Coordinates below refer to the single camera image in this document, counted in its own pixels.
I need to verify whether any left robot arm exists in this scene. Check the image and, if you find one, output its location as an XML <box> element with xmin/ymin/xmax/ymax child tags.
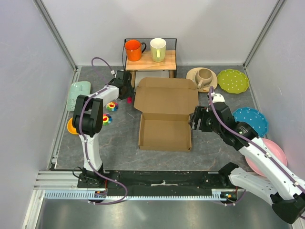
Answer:
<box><xmin>72</xmin><ymin>70</ymin><xmax>134</xmax><ymax>188</ymax></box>

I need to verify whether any orange mug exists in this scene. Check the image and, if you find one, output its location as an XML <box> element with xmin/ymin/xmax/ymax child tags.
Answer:
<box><xmin>124</xmin><ymin>40</ymin><xmax>147</xmax><ymax>62</ymax></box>

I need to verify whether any green dotted plate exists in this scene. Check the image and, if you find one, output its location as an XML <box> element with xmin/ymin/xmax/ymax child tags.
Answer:
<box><xmin>217</xmin><ymin>69</ymin><xmax>249</xmax><ymax>94</ymax></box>

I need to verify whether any black wire shelf rack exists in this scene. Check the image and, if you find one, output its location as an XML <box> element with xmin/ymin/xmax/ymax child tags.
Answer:
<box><xmin>122</xmin><ymin>38</ymin><xmax>177</xmax><ymax>88</ymax></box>

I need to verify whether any orange bowl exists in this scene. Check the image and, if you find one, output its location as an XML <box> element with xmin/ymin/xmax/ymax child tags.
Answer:
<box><xmin>66</xmin><ymin>118</ymin><xmax>78</xmax><ymax>135</ymax></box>

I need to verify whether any blue dotted plate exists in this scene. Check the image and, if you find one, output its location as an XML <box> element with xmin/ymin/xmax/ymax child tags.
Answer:
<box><xmin>233</xmin><ymin>107</ymin><xmax>269</xmax><ymax>137</ymax></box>

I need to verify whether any red rainbow flower toy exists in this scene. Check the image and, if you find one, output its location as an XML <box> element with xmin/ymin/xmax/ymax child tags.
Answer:
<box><xmin>102</xmin><ymin>114</ymin><xmax>112</xmax><ymax>126</ymax></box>

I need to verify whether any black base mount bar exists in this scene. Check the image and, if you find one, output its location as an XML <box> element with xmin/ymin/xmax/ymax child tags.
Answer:
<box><xmin>89</xmin><ymin>170</ymin><xmax>238</xmax><ymax>196</ymax></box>

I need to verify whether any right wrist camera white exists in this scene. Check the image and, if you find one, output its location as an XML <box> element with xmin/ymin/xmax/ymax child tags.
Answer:
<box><xmin>208</xmin><ymin>92</ymin><xmax>225</xmax><ymax>104</ymax></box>

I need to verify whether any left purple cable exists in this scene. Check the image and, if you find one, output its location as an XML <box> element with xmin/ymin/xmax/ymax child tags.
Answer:
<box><xmin>78</xmin><ymin>57</ymin><xmax>128</xmax><ymax>205</ymax></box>

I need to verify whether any brown cardboard paper box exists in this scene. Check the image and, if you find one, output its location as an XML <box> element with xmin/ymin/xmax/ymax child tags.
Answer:
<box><xmin>134</xmin><ymin>77</ymin><xmax>199</xmax><ymax>151</ymax></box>

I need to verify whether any white square plate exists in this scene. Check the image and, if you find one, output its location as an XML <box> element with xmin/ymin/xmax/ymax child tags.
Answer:
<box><xmin>135</xmin><ymin>71</ymin><xmax>170</xmax><ymax>90</ymax></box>

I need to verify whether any white cable duct rail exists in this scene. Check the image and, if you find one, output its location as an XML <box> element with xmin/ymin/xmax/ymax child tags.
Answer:
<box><xmin>44</xmin><ymin>190</ymin><xmax>238</xmax><ymax>201</ymax></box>

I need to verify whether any pink marker pen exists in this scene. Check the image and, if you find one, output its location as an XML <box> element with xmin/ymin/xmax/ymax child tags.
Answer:
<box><xmin>127</xmin><ymin>97</ymin><xmax>132</xmax><ymax>104</ymax></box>

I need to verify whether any mint green tray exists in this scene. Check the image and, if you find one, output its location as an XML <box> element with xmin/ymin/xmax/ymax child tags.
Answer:
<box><xmin>66</xmin><ymin>81</ymin><xmax>91</xmax><ymax>112</ymax></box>

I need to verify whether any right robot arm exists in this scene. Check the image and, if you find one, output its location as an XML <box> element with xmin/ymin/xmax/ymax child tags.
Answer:
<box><xmin>190</xmin><ymin>102</ymin><xmax>305</xmax><ymax>224</ymax></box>

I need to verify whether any beige saucer plate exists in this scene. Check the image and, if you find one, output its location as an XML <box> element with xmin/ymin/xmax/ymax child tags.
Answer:
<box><xmin>186</xmin><ymin>67</ymin><xmax>218</xmax><ymax>93</ymax></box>

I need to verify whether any beige ceramic cup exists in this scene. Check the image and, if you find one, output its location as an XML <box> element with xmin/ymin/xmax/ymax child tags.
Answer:
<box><xmin>195</xmin><ymin>68</ymin><xmax>213</xmax><ymax>89</ymax></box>

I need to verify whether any pink plate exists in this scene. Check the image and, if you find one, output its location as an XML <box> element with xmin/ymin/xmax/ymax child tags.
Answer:
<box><xmin>245</xmin><ymin>138</ymin><xmax>287</xmax><ymax>177</ymax></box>

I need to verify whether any light green mug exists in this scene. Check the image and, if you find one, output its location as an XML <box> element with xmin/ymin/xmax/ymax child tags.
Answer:
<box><xmin>150</xmin><ymin>38</ymin><xmax>166</xmax><ymax>62</ymax></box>

